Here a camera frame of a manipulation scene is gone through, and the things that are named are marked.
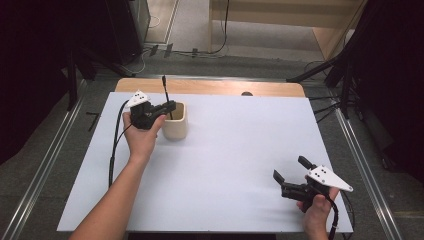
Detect white board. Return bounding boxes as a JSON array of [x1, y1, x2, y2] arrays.
[[56, 91, 354, 234]]

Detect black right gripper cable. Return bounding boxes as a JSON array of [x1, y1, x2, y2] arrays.
[[327, 190, 357, 240]]

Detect person's right hand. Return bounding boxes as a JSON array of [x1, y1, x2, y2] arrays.
[[296, 187, 341, 240]]

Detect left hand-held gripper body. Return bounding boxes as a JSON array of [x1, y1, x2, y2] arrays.
[[126, 89, 168, 131]]

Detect black hanging cable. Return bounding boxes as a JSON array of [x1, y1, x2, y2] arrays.
[[211, 0, 232, 55]]

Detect beige square cup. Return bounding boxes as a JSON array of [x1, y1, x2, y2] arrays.
[[161, 101, 189, 141]]

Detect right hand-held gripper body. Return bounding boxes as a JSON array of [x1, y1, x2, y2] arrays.
[[281, 164, 355, 213]]

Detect light wooden shelf unit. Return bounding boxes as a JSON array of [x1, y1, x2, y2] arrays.
[[208, 0, 369, 62]]

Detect thin black brush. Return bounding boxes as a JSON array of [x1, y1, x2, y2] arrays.
[[161, 74, 175, 121]]

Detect metal floor rail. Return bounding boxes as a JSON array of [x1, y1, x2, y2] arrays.
[[0, 79, 88, 240], [333, 106, 404, 240]]

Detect black floor cables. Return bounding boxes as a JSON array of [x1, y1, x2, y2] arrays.
[[304, 94, 343, 124]]

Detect black metal stand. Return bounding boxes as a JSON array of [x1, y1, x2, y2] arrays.
[[61, 46, 136, 112], [285, 19, 368, 120]]

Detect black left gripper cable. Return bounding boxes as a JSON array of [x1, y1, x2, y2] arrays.
[[107, 99, 133, 188]]

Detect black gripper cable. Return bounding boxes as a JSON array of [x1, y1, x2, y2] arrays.
[[327, 190, 357, 240], [107, 99, 133, 188]]

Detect small black bracket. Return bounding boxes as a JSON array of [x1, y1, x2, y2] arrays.
[[85, 111, 101, 133]]

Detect white floor cable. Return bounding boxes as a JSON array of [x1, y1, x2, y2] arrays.
[[131, 14, 162, 75]]

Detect person's left hand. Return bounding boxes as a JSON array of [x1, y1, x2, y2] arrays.
[[121, 111, 167, 165]]

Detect black cabinet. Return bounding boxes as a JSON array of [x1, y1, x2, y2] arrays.
[[105, 0, 152, 66]]

